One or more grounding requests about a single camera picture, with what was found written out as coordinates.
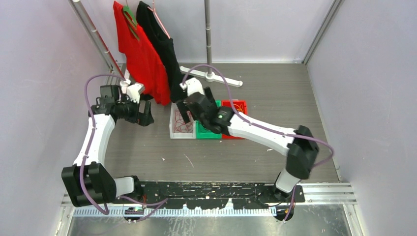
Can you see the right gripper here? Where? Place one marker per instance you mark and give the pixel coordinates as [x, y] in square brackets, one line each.
[183, 106]

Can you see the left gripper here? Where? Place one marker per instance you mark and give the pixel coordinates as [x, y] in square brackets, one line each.
[143, 119]

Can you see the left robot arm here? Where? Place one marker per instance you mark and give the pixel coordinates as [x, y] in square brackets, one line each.
[87, 181]

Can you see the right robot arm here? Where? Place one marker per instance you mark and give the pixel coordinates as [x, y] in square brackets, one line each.
[297, 145]

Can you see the garment rack centre pole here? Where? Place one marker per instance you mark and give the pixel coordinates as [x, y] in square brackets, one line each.
[209, 76]

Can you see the green plastic bin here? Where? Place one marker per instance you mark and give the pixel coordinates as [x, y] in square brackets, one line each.
[203, 133]

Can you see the white plastic bin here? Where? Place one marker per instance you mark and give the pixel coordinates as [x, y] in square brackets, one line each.
[178, 129]

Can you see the red plastic bin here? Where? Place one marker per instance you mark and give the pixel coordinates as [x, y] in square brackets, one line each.
[240, 106]

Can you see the red t-shirt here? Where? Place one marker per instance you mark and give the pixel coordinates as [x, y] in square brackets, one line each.
[142, 60]

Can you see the black t-shirt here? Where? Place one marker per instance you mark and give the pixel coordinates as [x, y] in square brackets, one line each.
[165, 49]

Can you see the green clothes hanger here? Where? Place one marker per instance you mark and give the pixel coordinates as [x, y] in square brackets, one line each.
[131, 21]

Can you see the pink clothes hanger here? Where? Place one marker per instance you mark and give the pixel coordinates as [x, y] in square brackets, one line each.
[153, 10]

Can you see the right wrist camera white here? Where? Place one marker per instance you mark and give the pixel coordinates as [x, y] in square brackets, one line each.
[192, 86]

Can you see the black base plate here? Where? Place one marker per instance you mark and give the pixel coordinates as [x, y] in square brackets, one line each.
[214, 195]

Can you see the aluminium rail frame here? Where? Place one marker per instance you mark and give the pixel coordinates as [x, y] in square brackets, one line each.
[305, 195]

